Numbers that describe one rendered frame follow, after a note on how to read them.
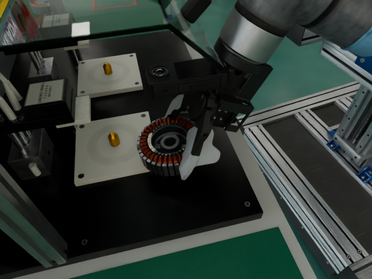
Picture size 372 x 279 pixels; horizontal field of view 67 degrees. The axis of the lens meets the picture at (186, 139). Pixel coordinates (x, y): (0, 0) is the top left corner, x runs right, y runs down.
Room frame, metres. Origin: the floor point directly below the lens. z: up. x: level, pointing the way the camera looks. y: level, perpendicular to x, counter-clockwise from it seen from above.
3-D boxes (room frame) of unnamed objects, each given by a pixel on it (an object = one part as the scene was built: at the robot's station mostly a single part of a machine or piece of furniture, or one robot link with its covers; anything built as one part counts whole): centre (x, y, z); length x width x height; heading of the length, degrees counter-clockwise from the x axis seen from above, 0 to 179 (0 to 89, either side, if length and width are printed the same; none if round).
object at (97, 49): (0.48, 0.18, 0.76); 0.64 x 0.47 x 0.02; 12
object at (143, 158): (0.32, 0.03, 0.82); 0.11 x 0.11 x 0.04
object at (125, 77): (0.60, 0.19, 0.78); 0.15 x 0.15 x 0.01; 12
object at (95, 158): (0.36, 0.14, 0.78); 0.15 x 0.15 x 0.01; 12
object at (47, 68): (0.57, 0.33, 0.80); 0.07 x 0.05 x 0.06; 12
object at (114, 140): (0.36, 0.14, 0.80); 0.02 x 0.02 x 0.03
